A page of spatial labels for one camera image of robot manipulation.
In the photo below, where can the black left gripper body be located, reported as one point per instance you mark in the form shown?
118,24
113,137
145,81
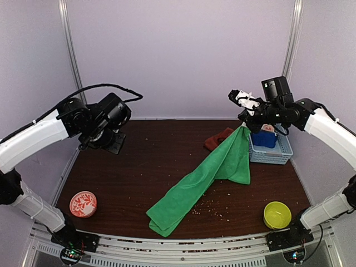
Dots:
100,136

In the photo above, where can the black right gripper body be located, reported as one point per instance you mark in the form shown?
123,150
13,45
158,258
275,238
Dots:
272,114

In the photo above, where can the green microfibre towel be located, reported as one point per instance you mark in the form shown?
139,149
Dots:
229,161

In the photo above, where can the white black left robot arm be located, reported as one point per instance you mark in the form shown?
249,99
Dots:
66,120

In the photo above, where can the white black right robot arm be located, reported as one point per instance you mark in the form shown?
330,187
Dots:
316,120

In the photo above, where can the orange white patterned cloth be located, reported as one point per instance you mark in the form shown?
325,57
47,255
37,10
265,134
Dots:
268,128

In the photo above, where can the blue folded towel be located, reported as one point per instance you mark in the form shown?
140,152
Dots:
265,139

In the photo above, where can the light blue perforated basket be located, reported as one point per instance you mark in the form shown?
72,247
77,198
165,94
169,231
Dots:
280,154

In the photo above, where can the red white patterned plate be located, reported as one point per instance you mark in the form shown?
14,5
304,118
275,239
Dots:
83,204

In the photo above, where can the dark red towel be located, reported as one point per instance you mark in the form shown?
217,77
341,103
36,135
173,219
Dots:
214,141

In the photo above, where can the yellow-green bowl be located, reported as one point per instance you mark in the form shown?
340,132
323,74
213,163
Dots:
276,215

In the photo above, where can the right aluminium frame post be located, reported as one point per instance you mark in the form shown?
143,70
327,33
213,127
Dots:
294,36

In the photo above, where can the aluminium frame post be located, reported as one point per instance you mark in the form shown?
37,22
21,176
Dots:
294,36
63,10

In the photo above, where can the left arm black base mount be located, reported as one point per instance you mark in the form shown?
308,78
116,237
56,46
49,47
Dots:
71,238

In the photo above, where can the aluminium front rail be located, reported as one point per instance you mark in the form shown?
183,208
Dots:
247,250

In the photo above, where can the left aluminium frame post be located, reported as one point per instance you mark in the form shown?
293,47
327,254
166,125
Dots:
63,10

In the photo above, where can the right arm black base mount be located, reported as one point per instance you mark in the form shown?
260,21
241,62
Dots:
296,234

